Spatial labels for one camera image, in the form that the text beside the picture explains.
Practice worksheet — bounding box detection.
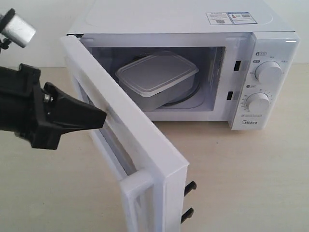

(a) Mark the white Midea microwave oven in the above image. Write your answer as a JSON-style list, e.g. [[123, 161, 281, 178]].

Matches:
[[66, 0, 300, 131]]

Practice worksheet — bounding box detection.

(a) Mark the white upper power knob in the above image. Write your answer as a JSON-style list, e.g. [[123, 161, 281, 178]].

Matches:
[[255, 61, 282, 84]]

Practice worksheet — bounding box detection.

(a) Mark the warning label sticker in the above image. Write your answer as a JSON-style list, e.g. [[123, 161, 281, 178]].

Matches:
[[206, 12, 257, 25]]

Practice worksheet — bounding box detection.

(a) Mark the white lower timer knob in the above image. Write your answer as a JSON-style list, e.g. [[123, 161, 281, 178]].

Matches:
[[245, 93, 270, 114]]

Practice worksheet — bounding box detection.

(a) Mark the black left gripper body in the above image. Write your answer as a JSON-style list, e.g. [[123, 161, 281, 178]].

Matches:
[[0, 64, 61, 150]]

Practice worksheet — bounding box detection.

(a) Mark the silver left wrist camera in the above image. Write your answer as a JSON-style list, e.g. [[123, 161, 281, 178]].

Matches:
[[0, 8, 36, 50]]

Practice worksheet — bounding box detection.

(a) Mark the white plastic food container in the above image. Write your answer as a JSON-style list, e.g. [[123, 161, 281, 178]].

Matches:
[[115, 50, 199, 112]]

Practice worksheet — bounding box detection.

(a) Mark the white microwave door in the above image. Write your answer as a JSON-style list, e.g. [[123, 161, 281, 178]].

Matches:
[[60, 35, 189, 232]]

